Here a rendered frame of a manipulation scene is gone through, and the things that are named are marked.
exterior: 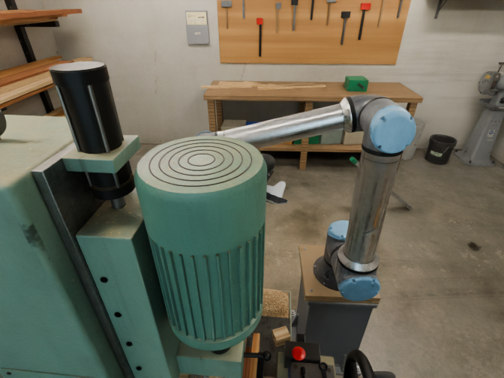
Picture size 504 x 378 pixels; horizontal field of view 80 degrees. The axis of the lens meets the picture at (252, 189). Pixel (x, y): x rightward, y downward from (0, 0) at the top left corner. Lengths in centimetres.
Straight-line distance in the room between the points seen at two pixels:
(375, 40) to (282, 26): 103
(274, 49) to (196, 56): 90
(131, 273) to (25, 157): 20
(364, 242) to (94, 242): 87
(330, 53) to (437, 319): 278
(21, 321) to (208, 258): 32
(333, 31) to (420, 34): 94
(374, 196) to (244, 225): 67
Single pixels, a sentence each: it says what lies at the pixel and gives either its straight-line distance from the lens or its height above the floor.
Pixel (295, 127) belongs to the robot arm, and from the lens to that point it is 99.
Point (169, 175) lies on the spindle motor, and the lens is 37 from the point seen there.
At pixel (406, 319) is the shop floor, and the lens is 225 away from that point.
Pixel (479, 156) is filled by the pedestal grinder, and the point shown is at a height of 9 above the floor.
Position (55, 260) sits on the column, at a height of 140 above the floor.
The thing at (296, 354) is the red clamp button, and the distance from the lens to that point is 76.
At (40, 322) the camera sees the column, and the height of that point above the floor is 128.
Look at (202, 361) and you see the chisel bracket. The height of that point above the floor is 106.
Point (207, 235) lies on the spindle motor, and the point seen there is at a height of 145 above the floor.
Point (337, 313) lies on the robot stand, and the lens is 154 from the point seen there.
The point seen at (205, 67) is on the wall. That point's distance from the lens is 384.
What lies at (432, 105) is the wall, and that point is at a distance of 437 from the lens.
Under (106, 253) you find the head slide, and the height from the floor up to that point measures 139.
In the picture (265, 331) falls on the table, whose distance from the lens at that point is 93.
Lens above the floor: 169
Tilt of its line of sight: 33 degrees down
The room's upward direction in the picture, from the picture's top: straight up
